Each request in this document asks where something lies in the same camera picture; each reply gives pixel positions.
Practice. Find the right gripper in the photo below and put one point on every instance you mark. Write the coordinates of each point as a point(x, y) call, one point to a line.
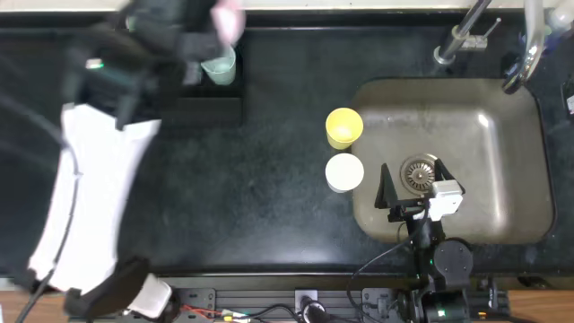
point(406, 211)

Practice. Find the white cup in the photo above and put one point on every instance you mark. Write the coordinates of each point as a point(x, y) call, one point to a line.
point(344, 172)

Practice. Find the yellow cup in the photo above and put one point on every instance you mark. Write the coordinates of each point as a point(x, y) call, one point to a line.
point(344, 128)

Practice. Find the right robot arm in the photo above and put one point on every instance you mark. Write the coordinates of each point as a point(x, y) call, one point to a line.
point(453, 262)

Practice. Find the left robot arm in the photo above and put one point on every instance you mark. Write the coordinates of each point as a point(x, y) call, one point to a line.
point(98, 188)

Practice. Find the steel sink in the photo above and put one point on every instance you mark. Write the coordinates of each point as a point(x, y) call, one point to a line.
point(493, 157)

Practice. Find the steel tap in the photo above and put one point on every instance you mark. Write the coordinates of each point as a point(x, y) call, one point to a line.
point(448, 47)

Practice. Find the black tray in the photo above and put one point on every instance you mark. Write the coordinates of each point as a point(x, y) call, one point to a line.
point(215, 110)

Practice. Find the blue soap bottle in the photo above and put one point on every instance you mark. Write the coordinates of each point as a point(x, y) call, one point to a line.
point(560, 20)

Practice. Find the mint green cup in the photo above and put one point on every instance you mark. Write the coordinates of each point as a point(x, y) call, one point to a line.
point(220, 69)

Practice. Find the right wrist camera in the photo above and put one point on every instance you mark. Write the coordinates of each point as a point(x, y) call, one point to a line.
point(446, 199)

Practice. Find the mounting rail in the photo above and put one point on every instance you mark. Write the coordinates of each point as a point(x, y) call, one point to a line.
point(260, 302)

